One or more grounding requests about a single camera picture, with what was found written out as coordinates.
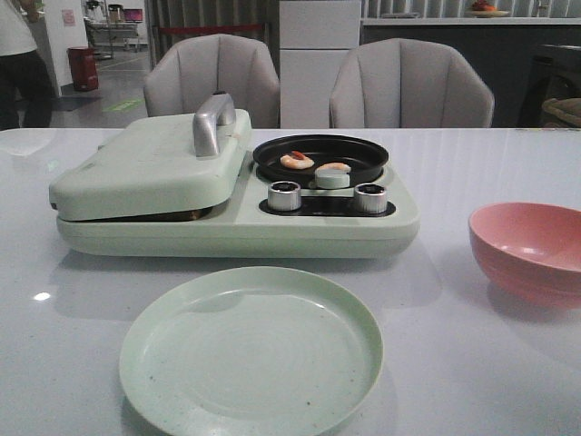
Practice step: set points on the grey upholstered chair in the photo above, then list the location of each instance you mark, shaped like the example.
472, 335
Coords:
196, 68
407, 83

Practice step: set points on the grey upholstered right chair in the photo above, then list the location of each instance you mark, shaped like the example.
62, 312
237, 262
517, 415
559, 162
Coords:
407, 83

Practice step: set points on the silver left control knob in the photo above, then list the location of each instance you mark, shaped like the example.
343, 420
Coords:
284, 196

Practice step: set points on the person in white shirt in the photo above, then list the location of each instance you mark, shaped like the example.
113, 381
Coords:
26, 88

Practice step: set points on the white cabinet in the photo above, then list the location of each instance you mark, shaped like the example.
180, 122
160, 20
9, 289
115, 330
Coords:
315, 36

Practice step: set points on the silver right control knob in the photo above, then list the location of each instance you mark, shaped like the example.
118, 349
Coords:
370, 198

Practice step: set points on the red trash bin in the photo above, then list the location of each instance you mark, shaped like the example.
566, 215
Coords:
83, 68

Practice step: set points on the silver lid handle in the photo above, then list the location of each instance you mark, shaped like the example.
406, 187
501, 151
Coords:
217, 110

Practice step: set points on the mint green breakfast maker base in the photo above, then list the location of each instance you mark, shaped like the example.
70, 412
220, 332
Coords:
327, 225

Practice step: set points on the silver control knob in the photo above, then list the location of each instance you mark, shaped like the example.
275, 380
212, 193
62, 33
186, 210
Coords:
370, 198
284, 196

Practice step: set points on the grey upholstered left chair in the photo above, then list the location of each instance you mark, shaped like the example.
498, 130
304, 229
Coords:
196, 68

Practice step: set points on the black round frying pan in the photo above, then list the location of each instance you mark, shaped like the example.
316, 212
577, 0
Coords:
365, 159

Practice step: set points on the pink plastic bowl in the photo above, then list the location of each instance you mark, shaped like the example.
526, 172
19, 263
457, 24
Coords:
531, 250

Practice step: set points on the mint green breakfast maker lid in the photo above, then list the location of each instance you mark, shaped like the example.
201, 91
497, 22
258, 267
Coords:
150, 168

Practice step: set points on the mint green round plate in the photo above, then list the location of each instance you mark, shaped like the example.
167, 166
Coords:
252, 351

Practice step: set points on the fruit bowl on counter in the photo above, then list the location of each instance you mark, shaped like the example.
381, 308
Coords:
484, 9

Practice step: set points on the dark grey counter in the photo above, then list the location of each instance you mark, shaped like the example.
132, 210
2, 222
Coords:
524, 61

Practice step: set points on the mint green pan handle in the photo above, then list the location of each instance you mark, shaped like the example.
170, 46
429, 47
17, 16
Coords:
330, 179

